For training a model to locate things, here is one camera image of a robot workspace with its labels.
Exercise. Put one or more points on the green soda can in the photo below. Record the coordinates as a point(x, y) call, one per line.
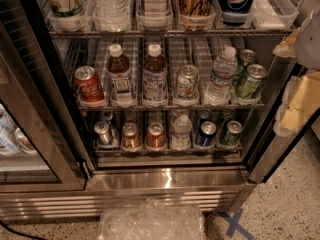
point(251, 82)
point(245, 59)

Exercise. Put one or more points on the beige foam-padded gripper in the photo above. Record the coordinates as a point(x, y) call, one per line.
point(309, 42)

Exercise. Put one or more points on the clear plastic bin on floor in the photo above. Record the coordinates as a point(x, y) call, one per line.
point(153, 220)

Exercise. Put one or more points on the brown tea bottle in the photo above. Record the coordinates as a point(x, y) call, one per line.
point(155, 75)
point(120, 75)

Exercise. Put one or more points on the green can bottom shelf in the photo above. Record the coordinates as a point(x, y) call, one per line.
point(230, 134)

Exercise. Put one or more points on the clear water bottle top shelf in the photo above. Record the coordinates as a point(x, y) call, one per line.
point(111, 15)

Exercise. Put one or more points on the blue Pepsi can bottom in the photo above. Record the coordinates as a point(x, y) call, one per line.
point(206, 134)

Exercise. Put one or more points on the brown can bottom shelf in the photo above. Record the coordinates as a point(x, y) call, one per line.
point(130, 136)

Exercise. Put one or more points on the silver can bottom shelf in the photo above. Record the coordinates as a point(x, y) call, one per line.
point(102, 129)

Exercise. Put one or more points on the green soda can front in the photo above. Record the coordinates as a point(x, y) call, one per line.
point(251, 82)

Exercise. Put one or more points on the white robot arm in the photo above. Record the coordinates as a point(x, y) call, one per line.
point(303, 44)

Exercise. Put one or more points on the small water bottle shelf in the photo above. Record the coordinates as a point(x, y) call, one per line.
point(182, 127)
point(223, 70)

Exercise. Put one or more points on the small water bottle middle shelf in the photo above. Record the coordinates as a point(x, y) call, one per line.
point(223, 70)

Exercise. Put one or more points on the empty clear plastic tray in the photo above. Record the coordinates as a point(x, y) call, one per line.
point(274, 14)

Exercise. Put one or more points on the small water bottle bottom shelf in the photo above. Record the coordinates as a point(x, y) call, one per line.
point(182, 127)

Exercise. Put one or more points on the white labelled bottle top shelf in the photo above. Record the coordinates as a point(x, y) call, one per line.
point(154, 8)

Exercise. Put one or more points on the glass fridge door left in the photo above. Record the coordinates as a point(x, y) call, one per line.
point(50, 165)

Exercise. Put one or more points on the stainless steel fridge cabinet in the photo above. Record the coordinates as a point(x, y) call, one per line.
point(214, 178)

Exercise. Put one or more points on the brown tea bottle left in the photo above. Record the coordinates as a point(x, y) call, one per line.
point(120, 75)

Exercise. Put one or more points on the red Coca-Cola can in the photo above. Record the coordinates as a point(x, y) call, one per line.
point(88, 83)

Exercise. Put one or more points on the brown tea bottle right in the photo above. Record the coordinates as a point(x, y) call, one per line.
point(155, 75)

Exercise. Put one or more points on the blue tape cross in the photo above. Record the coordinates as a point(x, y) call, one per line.
point(234, 226)

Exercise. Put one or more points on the blue Pepsi plastic bottle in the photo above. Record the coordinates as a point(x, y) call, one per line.
point(235, 12)

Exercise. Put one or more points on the green soda can rear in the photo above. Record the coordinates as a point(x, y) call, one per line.
point(245, 59)

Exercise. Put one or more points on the red can bottom shelf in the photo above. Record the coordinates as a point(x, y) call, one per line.
point(155, 135)

